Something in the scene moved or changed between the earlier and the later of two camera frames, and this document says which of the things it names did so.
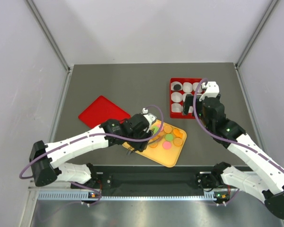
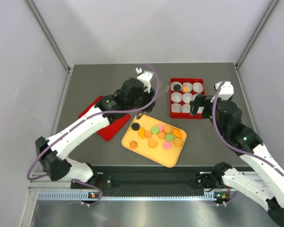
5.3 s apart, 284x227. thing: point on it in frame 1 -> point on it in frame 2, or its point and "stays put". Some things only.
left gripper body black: (138, 145) -> (146, 97)
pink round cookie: (166, 145) stays put
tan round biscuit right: (177, 142) stays put
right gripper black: (188, 102) -> (200, 100)
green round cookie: (156, 129) stays put
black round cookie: (177, 87) stays put
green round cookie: (169, 137) stays put
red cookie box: (179, 88) stays put
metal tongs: (130, 149) -> (139, 114)
